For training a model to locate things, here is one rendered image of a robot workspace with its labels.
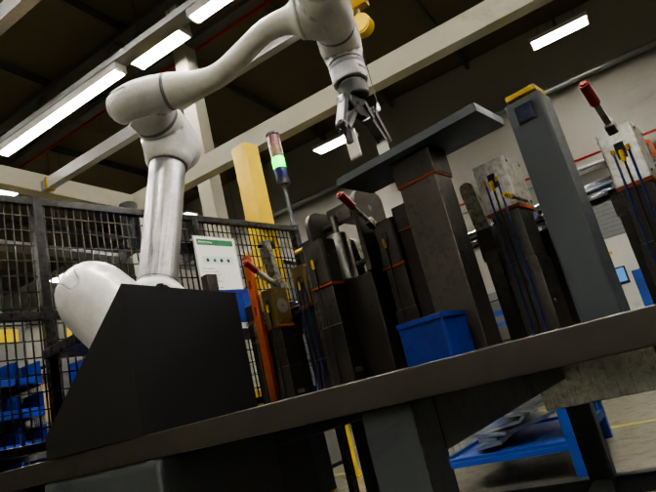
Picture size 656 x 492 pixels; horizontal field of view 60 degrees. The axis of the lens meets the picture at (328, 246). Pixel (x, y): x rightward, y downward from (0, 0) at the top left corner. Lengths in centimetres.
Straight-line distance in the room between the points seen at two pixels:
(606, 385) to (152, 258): 133
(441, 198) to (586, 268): 32
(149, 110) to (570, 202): 106
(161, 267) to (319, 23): 69
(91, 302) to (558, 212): 91
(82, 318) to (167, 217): 43
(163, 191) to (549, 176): 97
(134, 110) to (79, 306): 60
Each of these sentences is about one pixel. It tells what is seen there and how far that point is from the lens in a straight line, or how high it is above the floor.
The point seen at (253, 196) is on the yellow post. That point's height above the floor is 170.
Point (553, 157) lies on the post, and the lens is 112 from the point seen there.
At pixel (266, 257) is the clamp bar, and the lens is 182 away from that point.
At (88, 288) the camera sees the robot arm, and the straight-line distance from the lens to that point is 124.
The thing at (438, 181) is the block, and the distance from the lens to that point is 122.
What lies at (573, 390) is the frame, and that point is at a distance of 191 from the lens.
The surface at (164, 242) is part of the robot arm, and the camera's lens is 150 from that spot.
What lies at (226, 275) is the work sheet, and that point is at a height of 128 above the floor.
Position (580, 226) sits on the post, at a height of 87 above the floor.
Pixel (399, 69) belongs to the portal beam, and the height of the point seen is 330.
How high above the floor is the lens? 68
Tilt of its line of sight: 15 degrees up
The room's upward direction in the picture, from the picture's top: 14 degrees counter-clockwise
